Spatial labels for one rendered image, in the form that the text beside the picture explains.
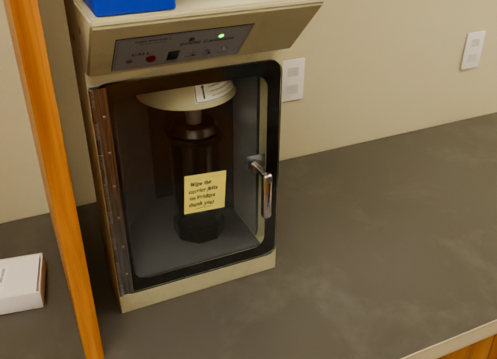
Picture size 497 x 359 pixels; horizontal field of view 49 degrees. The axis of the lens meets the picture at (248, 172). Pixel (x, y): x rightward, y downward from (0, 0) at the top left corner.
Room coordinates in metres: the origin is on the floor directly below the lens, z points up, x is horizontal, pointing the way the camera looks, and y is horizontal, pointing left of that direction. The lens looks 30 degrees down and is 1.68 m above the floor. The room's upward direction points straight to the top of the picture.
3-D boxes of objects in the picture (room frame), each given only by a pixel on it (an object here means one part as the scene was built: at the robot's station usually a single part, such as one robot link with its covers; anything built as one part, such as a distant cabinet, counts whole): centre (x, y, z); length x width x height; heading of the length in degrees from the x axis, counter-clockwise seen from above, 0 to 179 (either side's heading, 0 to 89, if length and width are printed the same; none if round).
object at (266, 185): (0.81, -0.02, 1.17); 0.05 x 0.03 x 0.10; 24
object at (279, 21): (0.75, 0.06, 1.46); 0.32 x 0.11 x 0.10; 115
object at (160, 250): (0.80, 0.09, 1.19); 0.30 x 0.01 x 0.40; 114
